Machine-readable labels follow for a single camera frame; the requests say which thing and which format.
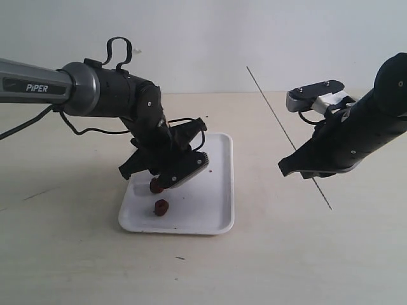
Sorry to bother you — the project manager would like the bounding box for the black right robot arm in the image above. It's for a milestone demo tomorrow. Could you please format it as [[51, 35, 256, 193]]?
[[278, 52, 406, 179]]

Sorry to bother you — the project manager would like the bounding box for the white rectangular plastic tray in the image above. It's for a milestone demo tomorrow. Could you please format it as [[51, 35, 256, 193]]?
[[118, 133, 235, 235]]

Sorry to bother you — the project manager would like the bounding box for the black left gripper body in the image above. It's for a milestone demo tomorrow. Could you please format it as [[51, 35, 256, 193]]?
[[131, 118, 207, 172]]

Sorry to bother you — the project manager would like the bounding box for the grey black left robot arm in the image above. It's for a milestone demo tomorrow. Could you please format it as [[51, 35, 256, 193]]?
[[1, 58, 209, 189]]

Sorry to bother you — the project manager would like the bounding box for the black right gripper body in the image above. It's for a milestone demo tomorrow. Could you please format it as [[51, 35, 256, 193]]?
[[310, 107, 353, 176]]

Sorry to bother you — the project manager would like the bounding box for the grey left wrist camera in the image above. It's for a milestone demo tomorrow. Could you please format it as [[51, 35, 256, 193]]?
[[168, 151, 209, 188]]

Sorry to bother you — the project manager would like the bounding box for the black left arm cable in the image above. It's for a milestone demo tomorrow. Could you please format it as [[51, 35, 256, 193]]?
[[0, 36, 204, 153]]

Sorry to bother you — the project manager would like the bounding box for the red berry bottom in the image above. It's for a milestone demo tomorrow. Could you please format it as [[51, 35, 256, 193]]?
[[153, 199, 169, 217]]

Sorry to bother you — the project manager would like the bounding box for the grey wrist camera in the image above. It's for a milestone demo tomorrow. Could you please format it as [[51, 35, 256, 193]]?
[[168, 151, 209, 188], [286, 79, 357, 114]]

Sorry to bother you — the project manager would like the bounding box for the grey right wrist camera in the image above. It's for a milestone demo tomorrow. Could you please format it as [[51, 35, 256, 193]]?
[[286, 79, 357, 114]]

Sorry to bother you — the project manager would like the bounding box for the red berry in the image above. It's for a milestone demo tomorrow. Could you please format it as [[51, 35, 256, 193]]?
[[149, 178, 164, 194], [153, 199, 169, 217]]

